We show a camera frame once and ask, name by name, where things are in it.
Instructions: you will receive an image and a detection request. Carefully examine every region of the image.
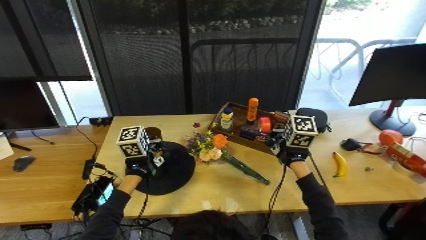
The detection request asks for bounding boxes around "dark blue box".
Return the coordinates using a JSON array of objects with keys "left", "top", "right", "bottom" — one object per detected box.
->
[{"left": 239, "top": 127, "right": 269, "bottom": 143}]

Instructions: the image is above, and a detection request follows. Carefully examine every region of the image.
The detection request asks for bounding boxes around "dark wooden tray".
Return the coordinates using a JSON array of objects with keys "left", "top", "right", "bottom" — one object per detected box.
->
[{"left": 207, "top": 101, "right": 290, "bottom": 156}]

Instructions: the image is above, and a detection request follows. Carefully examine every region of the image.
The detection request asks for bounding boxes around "black cable of left glove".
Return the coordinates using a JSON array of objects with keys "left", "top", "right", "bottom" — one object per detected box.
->
[{"left": 131, "top": 176, "right": 154, "bottom": 228}]

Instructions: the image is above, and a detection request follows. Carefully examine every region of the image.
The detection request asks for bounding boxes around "white marker cube on glove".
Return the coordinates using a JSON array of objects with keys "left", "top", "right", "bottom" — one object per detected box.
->
[
  {"left": 283, "top": 114, "right": 319, "bottom": 149},
  {"left": 115, "top": 125, "right": 151, "bottom": 159}
]

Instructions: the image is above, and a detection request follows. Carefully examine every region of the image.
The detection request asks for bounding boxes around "black round hat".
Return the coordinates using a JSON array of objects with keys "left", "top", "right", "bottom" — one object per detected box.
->
[{"left": 133, "top": 140, "right": 197, "bottom": 196}]

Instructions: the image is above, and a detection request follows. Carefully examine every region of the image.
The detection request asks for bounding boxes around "the person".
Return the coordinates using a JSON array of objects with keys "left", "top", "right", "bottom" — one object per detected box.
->
[{"left": 78, "top": 161, "right": 350, "bottom": 240}]

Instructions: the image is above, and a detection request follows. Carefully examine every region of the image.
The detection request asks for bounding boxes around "orange ball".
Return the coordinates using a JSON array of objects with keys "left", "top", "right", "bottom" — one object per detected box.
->
[{"left": 378, "top": 129, "right": 404, "bottom": 147}]

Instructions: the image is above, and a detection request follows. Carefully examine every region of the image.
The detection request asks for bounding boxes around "black power strip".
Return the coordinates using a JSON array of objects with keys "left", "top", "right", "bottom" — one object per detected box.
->
[{"left": 88, "top": 116, "right": 114, "bottom": 127}]

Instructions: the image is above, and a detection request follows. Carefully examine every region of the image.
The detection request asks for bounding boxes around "orange round container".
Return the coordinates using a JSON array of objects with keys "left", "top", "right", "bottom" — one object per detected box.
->
[{"left": 258, "top": 116, "right": 273, "bottom": 134}]

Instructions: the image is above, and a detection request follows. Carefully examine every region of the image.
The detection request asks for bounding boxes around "white marker cube on left glove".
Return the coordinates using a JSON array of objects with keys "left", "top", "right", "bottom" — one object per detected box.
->
[{"left": 115, "top": 125, "right": 151, "bottom": 159}]

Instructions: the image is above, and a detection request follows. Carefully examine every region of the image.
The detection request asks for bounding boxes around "smartphone with lit screen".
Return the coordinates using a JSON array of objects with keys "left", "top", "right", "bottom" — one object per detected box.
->
[{"left": 70, "top": 175, "right": 115, "bottom": 214}]

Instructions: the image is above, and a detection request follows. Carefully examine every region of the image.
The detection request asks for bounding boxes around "black cable of glove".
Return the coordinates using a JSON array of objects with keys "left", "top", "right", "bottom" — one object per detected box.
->
[
  {"left": 131, "top": 176, "right": 154, "bottom": 228},
  {"left": 261, "top": 163, "right": 289, "bottom": 238}
]

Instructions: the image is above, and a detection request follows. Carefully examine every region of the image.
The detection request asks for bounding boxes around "black pouch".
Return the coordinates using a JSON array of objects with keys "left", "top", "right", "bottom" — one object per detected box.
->
[{"left": 295, "top": 107, "right": 332, "bottom": 134}]

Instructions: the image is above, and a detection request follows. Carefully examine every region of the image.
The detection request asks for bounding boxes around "person's right hand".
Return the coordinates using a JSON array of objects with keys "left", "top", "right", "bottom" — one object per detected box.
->
[{"left": 269, "top": 131, "right": 311, "bottom": 167}]

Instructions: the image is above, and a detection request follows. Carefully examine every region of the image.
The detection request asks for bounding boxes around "black cable of right glove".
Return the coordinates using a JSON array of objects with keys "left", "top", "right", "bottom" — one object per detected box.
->
[{"left": 261, "top": 163, "right": 289, "bottom": 238}]

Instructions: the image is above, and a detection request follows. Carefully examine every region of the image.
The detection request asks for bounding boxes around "black clip with strap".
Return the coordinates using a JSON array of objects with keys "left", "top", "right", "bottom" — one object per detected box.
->
[{"left": 339, "top": 137, "right": 383, "bottom": 155}]

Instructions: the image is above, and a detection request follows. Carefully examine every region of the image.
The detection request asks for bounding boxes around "white bottle with blue cap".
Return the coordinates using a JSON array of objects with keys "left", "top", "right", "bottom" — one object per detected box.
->
[{"left": 219, "top": 107, "right": 235, "bottom": 131}]

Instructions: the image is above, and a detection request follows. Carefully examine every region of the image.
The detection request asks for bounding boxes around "red monitor stand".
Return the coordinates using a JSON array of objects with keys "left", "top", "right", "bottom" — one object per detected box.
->
[{"left": 368, "top": 98, "right": 418, "bottom": 137}]

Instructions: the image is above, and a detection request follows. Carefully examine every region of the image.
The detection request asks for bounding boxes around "black computer mouse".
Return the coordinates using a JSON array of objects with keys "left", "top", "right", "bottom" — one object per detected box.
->
[{"left": 12, "top": 155, "right": 37, "bottom": 173}]

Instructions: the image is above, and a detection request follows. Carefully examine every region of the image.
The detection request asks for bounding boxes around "black power adapter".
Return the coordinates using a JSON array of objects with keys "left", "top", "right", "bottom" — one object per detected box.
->
[{"left": 81, "top": 158, "right": 97, "bottom": 181}]

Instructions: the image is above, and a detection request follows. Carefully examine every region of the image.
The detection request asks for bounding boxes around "black computer monitor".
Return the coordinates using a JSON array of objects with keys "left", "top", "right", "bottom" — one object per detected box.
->
[{"left": 347, "top": 43, "right": 426, "bottom": 107}]

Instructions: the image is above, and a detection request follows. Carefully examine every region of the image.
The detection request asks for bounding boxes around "orange tube bottle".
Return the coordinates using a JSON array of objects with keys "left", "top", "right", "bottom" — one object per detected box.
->
[{"left": 246, "top": 97, "right": 259, "bottom": 122}]

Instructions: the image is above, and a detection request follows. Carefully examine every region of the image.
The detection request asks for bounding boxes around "white marker cube on right glove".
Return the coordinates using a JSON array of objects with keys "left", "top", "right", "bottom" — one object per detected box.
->
[{"left": 283, "top": 114, "right": 319, "bottom": 149}]

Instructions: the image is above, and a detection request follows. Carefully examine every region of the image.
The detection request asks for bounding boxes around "person's left hand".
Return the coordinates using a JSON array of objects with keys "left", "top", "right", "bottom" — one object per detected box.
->
[{"left": 123, "top": 155, "right": 155, "bottom": 179}]

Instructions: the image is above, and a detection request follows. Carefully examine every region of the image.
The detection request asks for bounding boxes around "yellow banana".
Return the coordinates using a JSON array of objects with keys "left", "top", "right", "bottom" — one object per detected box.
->
[{"left": 331, "top": 151, "right": 348, "bottom": 178}]

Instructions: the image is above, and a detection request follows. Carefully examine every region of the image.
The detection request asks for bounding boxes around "artificial flower bouquet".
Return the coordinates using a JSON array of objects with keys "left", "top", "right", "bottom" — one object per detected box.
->
[{"left": 185, "top": 130, "right": 271, "bottom": 186}]

